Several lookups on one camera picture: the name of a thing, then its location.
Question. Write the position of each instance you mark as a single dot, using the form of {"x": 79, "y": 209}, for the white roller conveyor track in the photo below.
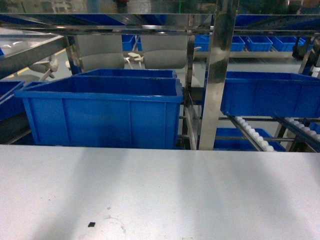
{"x": 251, "y": 134}

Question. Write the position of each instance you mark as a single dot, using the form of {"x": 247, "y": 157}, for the large blue plastic crate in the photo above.
{"x": 104, "y": 111}

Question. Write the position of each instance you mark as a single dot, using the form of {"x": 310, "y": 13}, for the grey office chair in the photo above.
{"x": 161, "y": 59}
{"x": 103, "y": 61}

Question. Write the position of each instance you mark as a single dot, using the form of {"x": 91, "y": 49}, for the lower blue plastic bin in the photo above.
{"x": 241, "y": 144}

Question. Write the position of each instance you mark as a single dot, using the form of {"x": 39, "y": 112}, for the right blue plastic crate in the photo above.
{"x": 271, "y": 94}

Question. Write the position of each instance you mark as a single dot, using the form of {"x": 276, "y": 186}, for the small black tape mark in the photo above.
{"x": 91, "y": 224}

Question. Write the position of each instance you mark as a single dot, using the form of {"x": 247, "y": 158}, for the stainless steel rack upright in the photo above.
{"x": 220, "y": 41}

